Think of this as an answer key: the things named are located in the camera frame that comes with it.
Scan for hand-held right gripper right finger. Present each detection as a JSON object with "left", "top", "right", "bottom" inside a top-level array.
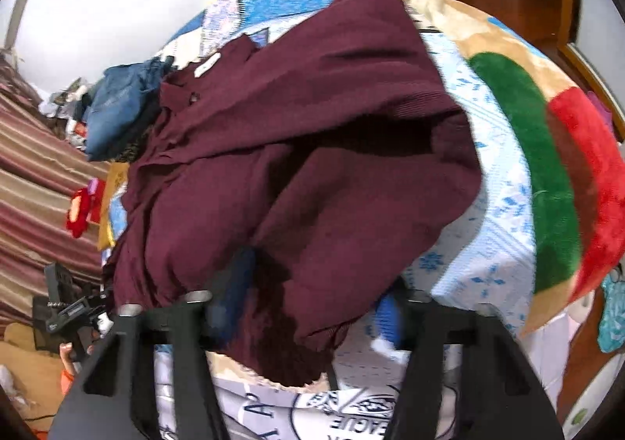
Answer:
[{"left": 371, "top": 291, "right": 562, "bottom": 440}]

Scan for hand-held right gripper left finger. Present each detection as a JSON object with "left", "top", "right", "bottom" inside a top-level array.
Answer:
[{"left": 46, "top": 245, "right": 259, "bottom": 440}]

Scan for maroon button-up shirt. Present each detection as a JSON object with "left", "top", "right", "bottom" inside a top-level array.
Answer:
[{"left": 102, "top": 0, "right": 484, "bottom": 388}]

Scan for person's left forearm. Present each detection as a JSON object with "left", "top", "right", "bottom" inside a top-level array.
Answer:
[{"left": 59, "top": 366, "right": 77, "bottom": 397}]

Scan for person's left hand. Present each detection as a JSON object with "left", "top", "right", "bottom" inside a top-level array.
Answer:
[{"left": 59, "top": 341, "right": 96, "bottom": 366}]

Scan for beige cloth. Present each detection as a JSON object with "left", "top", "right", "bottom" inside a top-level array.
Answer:
[{"left": 0, "top": 323, "right": 65, "bottom": 421}]

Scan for red plush flower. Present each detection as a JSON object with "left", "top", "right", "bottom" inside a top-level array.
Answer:
[{"left": 66, "top": 179, "right": 107, "bottom": 239}]

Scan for grey printed cloth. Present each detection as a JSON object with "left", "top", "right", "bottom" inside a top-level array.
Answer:
[{"left": 155, "top": 362, "right": 467, "bottom": 440}]

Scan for bamboo lap desk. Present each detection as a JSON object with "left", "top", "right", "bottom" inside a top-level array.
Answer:
[{"left": 96, "top": 162, "right": 130, "bottom": 251}]

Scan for striped brown curtain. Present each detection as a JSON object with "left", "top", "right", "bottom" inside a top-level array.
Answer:
[{"left": 0, "top": 52, "right": 114, "bottom": 326}]

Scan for dark patterned cloth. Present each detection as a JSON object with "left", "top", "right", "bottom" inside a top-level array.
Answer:
[{"left": 114, "top": 140, "right": 147, "bottom": 164}]

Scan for pile of clutter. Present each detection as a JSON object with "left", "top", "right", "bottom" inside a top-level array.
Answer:
[{"left": 38, "top": 75, "right": 98, "bottom": 149}]

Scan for blue denim jeans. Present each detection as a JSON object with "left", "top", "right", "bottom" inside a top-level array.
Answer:
[{"left": 85, "top": 56, "right": 175, "bottom": 162}]

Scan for teal cloth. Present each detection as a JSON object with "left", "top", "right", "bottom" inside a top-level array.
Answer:
[{"left": 597, "top": 273, "right": 625, "bottom": 354}]

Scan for colourful fleece blanket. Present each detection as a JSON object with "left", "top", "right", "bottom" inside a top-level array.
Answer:
[{"left": 383, "top": 0, "right": 625, "bottom": 336}]

